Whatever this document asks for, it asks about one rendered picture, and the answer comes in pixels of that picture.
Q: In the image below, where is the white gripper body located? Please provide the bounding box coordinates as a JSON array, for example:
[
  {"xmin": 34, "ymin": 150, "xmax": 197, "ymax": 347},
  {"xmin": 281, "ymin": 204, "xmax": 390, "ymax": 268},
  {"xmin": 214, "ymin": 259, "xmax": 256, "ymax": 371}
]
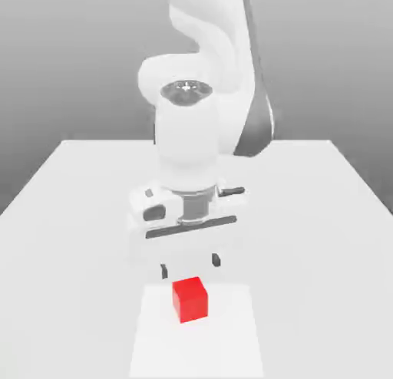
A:
[{"xmin": 127, "ymin": 213, "xmax": 249, "ymax": 265}]

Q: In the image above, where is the small red cube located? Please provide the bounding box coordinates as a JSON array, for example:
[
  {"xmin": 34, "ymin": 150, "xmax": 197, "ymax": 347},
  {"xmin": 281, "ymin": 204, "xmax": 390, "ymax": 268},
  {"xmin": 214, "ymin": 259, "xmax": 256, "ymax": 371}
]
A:
[{"xmin": 171, "ymin": 275, "xmax": 209, "ymax": 325}]

